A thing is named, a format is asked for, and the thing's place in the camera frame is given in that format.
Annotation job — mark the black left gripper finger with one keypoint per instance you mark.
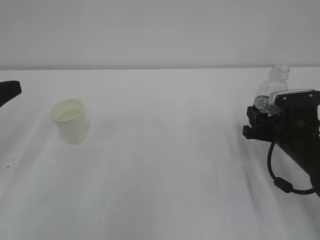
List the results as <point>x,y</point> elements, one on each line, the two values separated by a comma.
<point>9,90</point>

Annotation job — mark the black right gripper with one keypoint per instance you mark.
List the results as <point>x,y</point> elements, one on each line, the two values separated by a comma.
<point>290,129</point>

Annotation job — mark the clear water bottle green label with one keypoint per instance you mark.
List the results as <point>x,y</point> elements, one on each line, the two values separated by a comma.
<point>276,81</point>

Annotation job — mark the white paper cup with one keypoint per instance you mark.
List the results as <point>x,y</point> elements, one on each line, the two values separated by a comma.
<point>69,117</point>

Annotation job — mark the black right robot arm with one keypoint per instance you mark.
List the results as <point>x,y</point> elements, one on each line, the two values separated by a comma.
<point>308,160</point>

